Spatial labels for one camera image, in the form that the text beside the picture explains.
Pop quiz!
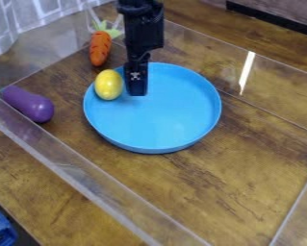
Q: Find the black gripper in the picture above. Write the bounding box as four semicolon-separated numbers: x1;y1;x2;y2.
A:
118;0;165;96

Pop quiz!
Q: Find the yellow toy lemon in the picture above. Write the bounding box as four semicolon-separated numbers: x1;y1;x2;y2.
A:
94;69;123;100

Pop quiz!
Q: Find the blue round tray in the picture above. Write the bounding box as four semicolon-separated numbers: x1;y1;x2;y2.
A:
83;62;222;154

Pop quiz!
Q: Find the orange toy carrot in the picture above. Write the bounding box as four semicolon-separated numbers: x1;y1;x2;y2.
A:
89;21;121;66

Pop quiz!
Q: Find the purple toy eggplant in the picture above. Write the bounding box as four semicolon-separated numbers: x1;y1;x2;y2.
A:
0;86;54;123

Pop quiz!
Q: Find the dark baseboard strip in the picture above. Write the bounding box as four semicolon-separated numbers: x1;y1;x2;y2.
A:
225;0;307;36

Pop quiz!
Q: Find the white grid curtain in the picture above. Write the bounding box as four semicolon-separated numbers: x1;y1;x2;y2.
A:
0;0;110;55

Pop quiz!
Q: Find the blue plastic object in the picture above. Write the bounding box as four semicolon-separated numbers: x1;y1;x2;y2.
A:
0;212;18;246

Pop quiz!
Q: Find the clear acrylic enclosure wall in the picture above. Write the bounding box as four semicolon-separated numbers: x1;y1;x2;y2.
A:
0;0;307;246

